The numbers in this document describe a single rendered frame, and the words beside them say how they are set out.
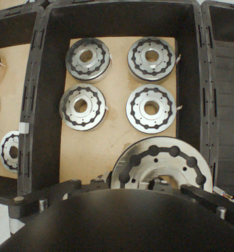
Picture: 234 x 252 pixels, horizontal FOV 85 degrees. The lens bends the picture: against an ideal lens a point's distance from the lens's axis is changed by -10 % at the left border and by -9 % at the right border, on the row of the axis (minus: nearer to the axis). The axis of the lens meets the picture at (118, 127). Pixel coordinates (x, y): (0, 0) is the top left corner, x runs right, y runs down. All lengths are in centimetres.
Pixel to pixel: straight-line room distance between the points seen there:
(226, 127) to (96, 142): 30
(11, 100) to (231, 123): 55
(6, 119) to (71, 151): 21
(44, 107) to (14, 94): 17
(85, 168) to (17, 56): 36
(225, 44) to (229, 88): 11
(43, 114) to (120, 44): 24
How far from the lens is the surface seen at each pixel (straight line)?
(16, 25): 44
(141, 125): 29
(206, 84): 26
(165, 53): 34
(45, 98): 30
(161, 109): 29
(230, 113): 40
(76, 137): 34
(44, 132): 30
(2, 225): 77
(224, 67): 42
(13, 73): 48
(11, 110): 45
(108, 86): 34
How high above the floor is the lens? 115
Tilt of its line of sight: 84 degrees down
